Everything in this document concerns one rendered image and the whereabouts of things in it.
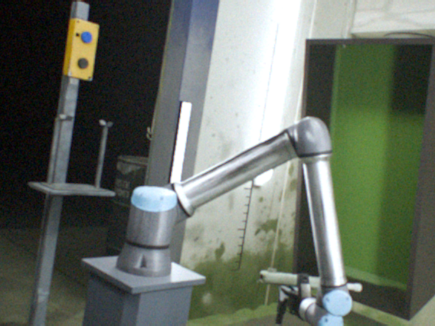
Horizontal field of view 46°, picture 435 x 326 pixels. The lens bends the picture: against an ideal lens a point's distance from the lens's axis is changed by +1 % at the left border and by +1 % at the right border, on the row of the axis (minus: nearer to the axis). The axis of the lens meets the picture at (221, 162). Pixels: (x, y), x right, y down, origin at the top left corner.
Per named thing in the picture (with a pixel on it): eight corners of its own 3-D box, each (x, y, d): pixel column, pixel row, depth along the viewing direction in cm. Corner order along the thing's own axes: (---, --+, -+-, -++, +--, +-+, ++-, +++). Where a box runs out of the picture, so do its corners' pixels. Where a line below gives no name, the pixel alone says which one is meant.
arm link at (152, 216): (119, 240, 166) (128, 187, 165) (133, 231, 183) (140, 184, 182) (165, 248, 164) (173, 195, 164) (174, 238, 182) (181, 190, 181)
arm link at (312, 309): (347, 312, 182) (342, 340, 183) (328, 300, 194) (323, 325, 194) (325, 311, 179) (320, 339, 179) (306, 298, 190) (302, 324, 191)
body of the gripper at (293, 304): (282, 308, 207) (298, 321, 196) (286, 288, 206) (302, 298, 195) (299, 309, 210) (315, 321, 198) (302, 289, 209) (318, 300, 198)
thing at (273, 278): (254, 324, 208) (265, 269, 208) (250, 319, 213) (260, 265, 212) (354, 332, 225) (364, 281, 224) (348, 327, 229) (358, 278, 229)
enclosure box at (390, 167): (325, 259, 286) (341, 40, 261) (436, 294, 248) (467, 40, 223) (291, 278, 260) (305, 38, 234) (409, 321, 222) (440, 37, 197)
